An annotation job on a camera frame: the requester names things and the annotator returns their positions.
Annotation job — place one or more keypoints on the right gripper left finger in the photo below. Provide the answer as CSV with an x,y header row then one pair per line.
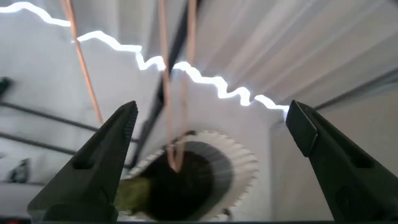
x,y
87,177

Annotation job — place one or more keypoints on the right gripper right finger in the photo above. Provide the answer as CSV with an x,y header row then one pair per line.
x,y
351,177

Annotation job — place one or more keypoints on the black clothes rack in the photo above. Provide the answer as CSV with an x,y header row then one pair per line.
x,y
158,99

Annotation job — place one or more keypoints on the white laundry basket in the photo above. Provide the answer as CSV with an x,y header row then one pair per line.
x,y
239,168

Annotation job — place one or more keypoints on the green garment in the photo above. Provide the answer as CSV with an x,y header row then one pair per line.
x,y
133,193

